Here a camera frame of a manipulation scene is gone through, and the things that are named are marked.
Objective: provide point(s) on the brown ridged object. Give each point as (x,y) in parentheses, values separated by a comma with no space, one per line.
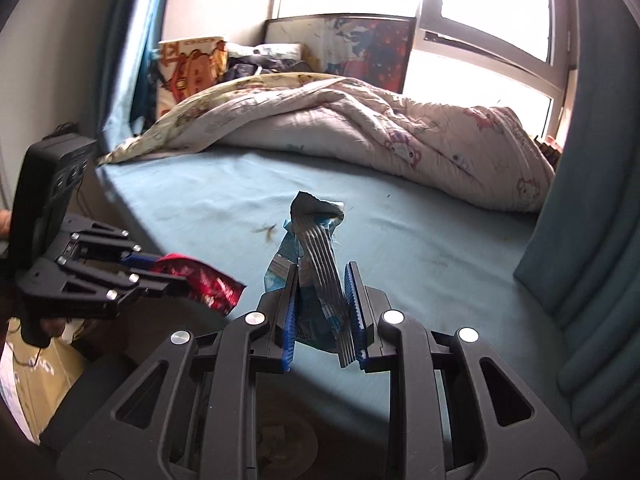
(547,146)

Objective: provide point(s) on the bed with blue sheet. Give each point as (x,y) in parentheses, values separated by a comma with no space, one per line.
(425,260)

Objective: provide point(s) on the blue pleated curtain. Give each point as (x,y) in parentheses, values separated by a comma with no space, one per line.
(595,210)

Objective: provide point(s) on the cardboard box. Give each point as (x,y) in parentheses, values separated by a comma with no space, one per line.
(35,385)

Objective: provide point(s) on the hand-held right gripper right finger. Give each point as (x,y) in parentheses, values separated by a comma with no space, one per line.
(354,320)

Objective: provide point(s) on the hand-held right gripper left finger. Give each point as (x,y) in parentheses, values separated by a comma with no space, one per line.
(290,330)

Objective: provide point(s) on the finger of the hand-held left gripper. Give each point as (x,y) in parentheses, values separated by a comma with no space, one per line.
(137,260)
(150,284)

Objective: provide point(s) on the window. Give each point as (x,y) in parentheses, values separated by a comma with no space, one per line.
(475,10)

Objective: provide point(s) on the pale printed quilt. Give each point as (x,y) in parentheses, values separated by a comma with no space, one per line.
(350,125)

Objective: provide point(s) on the white printed pillow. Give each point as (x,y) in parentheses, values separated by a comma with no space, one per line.
(265,51)

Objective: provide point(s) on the blue silver snack wrapper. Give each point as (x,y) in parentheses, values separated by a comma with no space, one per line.
(315,240)

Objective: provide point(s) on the person's left hand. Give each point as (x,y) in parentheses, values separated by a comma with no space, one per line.
(52,329)

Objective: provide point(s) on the dark clothes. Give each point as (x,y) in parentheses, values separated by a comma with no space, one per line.
(270,67)

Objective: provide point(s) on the red snack wrapper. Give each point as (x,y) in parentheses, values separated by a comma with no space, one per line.
(215,287)

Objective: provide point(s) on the small brown scrap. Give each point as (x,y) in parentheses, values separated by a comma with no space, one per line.
(266,232)

